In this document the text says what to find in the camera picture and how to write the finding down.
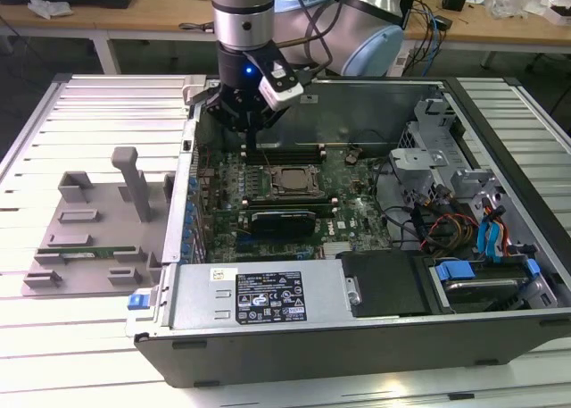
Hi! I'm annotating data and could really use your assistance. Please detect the black power supply label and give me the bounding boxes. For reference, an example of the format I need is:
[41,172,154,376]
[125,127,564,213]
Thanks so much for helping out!
[235,271,307,325]

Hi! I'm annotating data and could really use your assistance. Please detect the crumpled clear plastic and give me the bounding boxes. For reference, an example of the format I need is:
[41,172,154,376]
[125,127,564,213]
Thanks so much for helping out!
[26,0,73,21]

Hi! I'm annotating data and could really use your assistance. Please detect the silver drive cage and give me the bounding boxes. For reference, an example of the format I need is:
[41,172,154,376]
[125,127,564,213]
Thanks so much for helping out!
[387,97,505,204]

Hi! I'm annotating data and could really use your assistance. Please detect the black plastic shroud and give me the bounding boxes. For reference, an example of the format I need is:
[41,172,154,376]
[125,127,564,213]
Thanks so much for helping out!
[335,250,432,319]

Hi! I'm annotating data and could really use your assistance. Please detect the orange wire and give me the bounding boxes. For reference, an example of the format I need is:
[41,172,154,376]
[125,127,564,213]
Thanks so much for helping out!
[498,209,514,257]

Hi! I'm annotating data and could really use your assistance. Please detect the grey case latch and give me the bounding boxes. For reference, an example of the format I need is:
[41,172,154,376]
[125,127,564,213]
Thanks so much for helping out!
[181,74,211,110]

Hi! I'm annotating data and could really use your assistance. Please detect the CPU socket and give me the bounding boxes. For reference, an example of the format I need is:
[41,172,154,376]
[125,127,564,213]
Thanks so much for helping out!
[262,164,327,196]

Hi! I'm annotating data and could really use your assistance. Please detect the blue data wire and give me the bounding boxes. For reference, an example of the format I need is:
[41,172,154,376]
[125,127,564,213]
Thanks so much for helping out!
[476,204,508,264]

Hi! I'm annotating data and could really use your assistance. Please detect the metal socket cover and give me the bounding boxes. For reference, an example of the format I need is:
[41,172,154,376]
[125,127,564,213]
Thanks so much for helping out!
[267,164,325,195]

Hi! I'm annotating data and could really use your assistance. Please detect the silver CPU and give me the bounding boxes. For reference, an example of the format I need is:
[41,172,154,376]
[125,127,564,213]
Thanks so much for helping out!
[278,169,313,190]

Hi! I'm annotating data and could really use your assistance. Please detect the yellow black power wires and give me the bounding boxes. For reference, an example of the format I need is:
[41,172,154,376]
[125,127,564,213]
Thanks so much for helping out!
[418,211,481,251]

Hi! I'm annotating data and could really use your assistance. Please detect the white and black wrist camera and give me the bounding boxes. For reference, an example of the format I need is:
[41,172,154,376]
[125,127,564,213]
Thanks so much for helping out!
[244,50,305,113]

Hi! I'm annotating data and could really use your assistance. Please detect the small silver heatsink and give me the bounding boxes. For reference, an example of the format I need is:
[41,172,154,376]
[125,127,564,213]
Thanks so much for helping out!
[323,241,354,260]

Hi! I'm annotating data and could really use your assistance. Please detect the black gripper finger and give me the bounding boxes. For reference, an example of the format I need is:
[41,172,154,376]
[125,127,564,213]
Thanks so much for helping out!
[204,87,254,154]
[252,106,287,154]

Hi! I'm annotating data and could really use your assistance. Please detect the green motherboard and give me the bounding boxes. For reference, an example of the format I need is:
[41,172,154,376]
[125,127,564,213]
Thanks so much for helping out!
[194,142,396,264]

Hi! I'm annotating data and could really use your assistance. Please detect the green RAM stick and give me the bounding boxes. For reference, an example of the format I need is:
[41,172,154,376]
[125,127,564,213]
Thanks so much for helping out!
[37,245,137,260]

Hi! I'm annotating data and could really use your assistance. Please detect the black camera cable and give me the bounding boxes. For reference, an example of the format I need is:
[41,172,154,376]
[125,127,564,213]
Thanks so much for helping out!
[289,0,334,86]

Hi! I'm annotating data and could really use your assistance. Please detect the wooden desk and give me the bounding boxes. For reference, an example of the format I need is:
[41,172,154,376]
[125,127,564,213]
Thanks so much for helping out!
[0,0,219,75]
[401,0,571,70]

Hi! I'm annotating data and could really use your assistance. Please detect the black graphics card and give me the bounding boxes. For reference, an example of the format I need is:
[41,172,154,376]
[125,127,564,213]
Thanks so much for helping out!
[247,209,316,238]

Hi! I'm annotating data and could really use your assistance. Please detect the clear plastic bags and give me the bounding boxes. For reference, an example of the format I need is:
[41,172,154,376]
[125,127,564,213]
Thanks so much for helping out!
[488,0,548,21]

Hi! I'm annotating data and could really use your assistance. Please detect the grey parts rack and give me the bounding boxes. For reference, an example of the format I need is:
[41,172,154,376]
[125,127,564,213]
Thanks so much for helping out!
[21,146,178,300]

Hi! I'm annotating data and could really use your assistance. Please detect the black and silver PC case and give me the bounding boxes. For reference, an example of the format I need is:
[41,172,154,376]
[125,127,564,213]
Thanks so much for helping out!
[127,75,571,389]

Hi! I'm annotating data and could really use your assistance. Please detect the silver power supply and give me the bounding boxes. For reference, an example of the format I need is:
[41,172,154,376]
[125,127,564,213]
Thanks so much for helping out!
[153,261,363,331]

